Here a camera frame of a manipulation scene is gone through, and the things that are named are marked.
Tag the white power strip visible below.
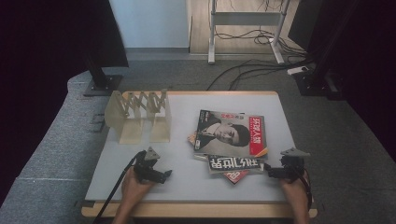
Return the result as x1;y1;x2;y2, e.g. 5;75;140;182
286;64;310;77

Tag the beige expandable book rack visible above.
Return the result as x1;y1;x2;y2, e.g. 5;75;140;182
104;88;172;145

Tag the black stand with heavy base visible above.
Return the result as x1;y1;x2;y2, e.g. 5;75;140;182
292;0;345;101

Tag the black panel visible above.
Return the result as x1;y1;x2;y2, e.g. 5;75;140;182
288;0;321;52

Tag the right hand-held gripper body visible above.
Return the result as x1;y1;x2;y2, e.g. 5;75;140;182
279;147;311;181

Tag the person's left hand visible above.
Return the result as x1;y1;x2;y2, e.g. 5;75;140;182
120;167;157;206

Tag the red tunnel art magazine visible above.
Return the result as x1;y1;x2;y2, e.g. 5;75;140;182
186;132;250;186

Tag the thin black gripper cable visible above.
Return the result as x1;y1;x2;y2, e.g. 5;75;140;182
300;167;313;213

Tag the black curtain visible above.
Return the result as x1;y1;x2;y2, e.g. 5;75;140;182
342;0;396;162
0;0;130;206

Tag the black floor cable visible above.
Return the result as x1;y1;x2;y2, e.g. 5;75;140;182
228;63;297;91
205;59;312;91

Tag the person's right hand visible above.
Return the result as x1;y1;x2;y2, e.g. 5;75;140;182
279;172;312;213

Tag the tangle of black cables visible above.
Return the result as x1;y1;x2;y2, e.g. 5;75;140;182
214;28;309;60

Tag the white metal desk frame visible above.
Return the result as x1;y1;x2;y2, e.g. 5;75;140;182
207;0;291;65

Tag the black stand with base plate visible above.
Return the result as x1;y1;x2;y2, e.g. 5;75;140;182
82;55;123;97

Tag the thick black gripper cable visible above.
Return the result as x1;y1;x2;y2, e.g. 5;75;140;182
92;150;147;224

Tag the portrait magazine with red banner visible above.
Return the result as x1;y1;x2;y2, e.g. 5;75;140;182
193;108;269;160

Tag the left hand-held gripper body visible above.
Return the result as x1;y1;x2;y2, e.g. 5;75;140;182
134;147;163;184

